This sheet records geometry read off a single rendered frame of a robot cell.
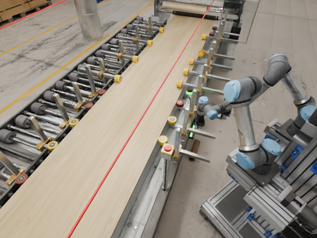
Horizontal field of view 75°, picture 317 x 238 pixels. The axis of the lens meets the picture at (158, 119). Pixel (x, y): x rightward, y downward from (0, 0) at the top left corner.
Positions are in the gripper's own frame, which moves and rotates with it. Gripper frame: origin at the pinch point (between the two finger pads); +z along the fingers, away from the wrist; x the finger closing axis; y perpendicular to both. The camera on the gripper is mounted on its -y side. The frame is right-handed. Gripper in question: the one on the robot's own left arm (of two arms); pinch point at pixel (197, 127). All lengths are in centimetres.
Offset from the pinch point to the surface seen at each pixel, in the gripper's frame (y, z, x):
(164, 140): 16.6, -1.4, -29.2
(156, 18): -282, 8, -42
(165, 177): 50, 0, -29
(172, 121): -5.7, -1.6, -21.7
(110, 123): -2, -1, -78
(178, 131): 25.1, -23.4, -19.9
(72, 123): -1, -2, -112
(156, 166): 25, 27, -36
